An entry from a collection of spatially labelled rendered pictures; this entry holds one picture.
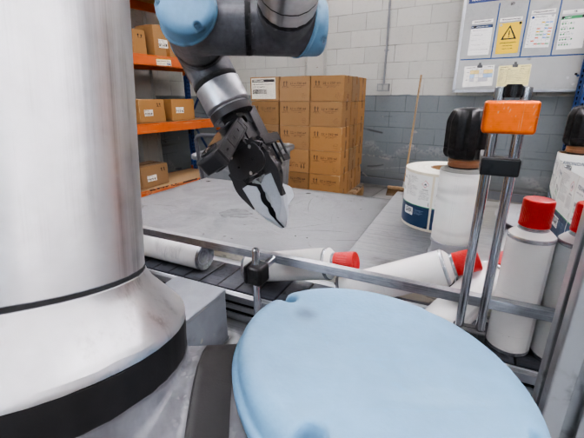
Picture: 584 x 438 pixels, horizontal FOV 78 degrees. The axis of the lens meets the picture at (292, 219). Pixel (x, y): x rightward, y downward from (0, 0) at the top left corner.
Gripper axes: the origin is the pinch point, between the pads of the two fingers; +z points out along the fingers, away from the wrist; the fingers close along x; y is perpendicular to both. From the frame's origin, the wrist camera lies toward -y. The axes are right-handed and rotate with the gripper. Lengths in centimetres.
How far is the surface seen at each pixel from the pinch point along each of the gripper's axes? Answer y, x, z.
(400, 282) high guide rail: -3.7, -15.4, 14.1
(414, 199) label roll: 42.4, -11.3, 12.3
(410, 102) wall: 453, 35, -33
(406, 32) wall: 454, 6, -111
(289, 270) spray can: -2.3, 0.9, 7.7
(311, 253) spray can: -1.0, -3.4, 6.6
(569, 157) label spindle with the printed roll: 57, -45, 19
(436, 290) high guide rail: -3.7, -19.4, 16.5
